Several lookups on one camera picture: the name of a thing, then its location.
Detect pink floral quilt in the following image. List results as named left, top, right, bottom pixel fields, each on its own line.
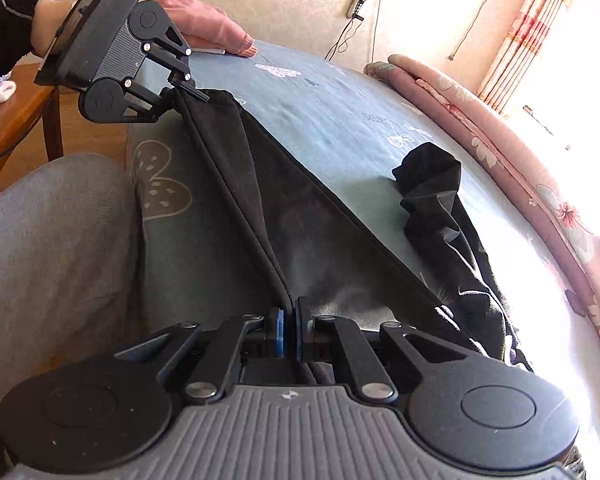
left=364, top=54, right=600, bottom=357

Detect blue floral bedsheet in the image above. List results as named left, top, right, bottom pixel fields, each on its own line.
left=125, top=40, right=600, bottom=480

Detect person's grey trouser leg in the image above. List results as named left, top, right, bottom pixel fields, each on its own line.
left=0, top=152, right=147, bottom=413

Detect hanging pull cord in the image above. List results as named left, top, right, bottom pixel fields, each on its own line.
left=449, top=0, right=507, bottom=59

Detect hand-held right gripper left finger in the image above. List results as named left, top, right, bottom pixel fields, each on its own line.
left=114, top=308, right=287, bottom=405

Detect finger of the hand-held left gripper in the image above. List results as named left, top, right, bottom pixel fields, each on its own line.
left=124, top=76, right=182, bottom=124
left=144, top=16, right=212, bottom=104

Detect black pants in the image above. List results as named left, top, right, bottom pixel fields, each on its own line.
left=172, top=87, right=537, bottom=377

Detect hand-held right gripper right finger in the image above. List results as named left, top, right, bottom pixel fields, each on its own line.
left=295, top=298, right=487, bottom=404

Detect person's left forearm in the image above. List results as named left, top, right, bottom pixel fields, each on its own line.
left=0, top=0, right=74, bottom=87

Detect pink striped curtain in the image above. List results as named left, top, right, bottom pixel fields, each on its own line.
left=475, top=0, right=582, bottom=117

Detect wooden side table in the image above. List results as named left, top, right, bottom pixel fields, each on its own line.
left=0, top=57, right=64, bottom=207

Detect pink garment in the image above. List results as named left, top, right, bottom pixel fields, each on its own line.
left=140, top=0, right=259, bottom=59

